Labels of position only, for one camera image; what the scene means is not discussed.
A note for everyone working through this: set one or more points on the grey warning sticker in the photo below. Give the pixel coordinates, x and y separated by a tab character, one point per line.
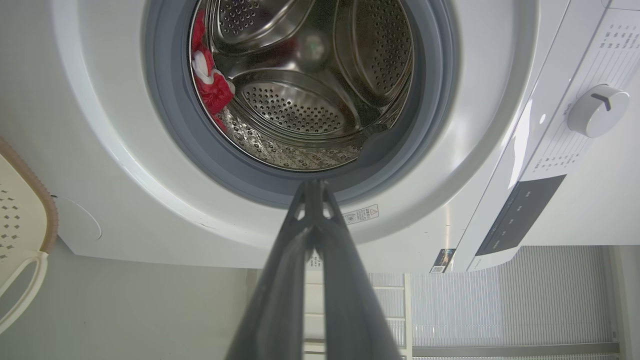
361	214

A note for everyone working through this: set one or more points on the white control dial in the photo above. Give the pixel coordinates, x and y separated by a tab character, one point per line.
597	112

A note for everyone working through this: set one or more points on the white window blinds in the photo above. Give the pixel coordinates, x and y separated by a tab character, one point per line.
510	300

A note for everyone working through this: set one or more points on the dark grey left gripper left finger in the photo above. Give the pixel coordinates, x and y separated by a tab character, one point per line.
280	300

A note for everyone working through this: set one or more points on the black QR code sticker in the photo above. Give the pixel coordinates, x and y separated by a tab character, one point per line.
442	260

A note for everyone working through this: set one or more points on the white shelf unit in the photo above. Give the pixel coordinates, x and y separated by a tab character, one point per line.
314	320

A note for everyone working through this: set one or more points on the grey rubber door gasket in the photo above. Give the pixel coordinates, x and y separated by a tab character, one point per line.
170	115

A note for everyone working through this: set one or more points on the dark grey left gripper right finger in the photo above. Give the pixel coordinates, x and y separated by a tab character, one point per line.
350	305

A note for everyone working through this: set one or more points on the stainless steel washing machine drum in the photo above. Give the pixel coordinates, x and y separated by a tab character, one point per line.
300	100

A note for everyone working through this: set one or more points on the red cloth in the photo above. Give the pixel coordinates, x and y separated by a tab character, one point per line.
215	92

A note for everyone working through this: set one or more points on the round white filter cover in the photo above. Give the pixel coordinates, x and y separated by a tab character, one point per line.
75	227

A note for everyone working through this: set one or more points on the black washer display panel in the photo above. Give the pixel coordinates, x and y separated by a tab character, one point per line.
520	215

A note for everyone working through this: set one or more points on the white front-load washing machine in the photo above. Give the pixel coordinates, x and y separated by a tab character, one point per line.
110	100

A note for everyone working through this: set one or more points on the cream perforated laundry basket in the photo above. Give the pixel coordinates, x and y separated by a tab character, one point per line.
20	210

